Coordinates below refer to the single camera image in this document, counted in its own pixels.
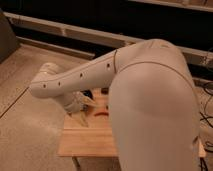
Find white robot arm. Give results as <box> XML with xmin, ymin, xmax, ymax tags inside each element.
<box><xmin>30</xmin><ymin>39</ymin><xmax>200</xmax><ymax>171</ymax></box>

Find grey cabinet corner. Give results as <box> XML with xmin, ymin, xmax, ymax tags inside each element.
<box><xmin>0</xmin><ymin>9</ymin><xmax>20</xmax><ymax>63</ymax></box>

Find small black block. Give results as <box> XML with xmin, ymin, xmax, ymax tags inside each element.
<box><xmin>101</xmin><ymin>88</ymin><xmax>109</xmax><ymax>94</ymax></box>

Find wooden table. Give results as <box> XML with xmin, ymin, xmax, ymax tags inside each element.
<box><xmin>57</xmin><ymin>87</ymin><xmax>207</xmax><ymax>158</ymax></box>

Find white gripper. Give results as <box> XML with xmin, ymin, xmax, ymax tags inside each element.
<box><xmin>64</xmin><ymin>92</ymin><xmax>98</xmax><ymax>127</ymax></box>

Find black bowl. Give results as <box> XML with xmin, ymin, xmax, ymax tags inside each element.
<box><xmin>83</xmin><ymin>90</ymin><xmax>93</xmax><ymax>98</ymax></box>

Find black cables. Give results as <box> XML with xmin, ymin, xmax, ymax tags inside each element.
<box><xmin>193</xmin><ymin>46</ymin><xmax>213</xmax><ymax>171</ymax></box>

